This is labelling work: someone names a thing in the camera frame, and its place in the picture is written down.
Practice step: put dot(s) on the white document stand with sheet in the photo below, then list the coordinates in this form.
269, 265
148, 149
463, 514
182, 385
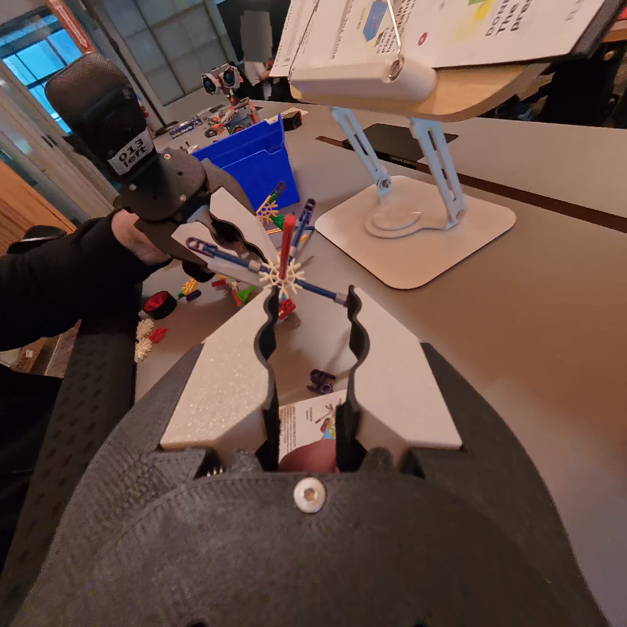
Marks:
441, 29

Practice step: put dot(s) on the red toy connector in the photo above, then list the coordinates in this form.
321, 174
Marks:
157, 335

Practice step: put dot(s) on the wooden cabinet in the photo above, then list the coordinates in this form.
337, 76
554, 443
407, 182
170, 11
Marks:
19, 210

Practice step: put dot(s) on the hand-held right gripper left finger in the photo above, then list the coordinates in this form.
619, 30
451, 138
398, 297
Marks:
220, 392

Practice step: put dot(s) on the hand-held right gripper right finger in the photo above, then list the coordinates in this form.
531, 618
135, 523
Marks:
406, 392

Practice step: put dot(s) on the red wheel black tyre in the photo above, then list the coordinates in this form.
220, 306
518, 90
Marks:
159, 303

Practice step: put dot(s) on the purple toy connector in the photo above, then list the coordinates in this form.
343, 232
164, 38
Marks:
319, 388
323, 375
193, 295

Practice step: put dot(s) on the person's right hand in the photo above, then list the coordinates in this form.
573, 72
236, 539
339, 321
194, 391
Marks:
308, 458

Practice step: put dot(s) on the long red toy rod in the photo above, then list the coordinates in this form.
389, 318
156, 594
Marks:
286, 240

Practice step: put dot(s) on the blue printed packet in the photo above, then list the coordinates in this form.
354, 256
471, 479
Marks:
186, 128

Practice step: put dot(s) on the small black box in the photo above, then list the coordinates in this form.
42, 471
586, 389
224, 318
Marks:
292, 118

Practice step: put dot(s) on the person's left forearm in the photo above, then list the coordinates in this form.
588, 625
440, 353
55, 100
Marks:
49, 294

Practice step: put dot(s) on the grey toy robot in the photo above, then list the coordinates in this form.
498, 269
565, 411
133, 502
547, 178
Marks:
230, 112

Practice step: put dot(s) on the white building ideas booklet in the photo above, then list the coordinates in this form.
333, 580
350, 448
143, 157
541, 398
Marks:
303, 421

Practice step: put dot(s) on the blue plastic bin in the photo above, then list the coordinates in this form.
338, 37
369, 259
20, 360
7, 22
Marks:
254, 152

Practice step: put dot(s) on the person's left hand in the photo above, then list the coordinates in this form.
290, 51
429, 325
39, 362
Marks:
137, 242

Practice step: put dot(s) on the yellow toy connector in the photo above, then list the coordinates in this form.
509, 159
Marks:
188, 286

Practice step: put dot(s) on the black chair armrest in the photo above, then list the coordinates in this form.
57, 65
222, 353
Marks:
34, 235

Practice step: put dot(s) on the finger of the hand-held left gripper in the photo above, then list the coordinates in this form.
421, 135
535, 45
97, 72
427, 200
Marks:
240, 215
196, 245

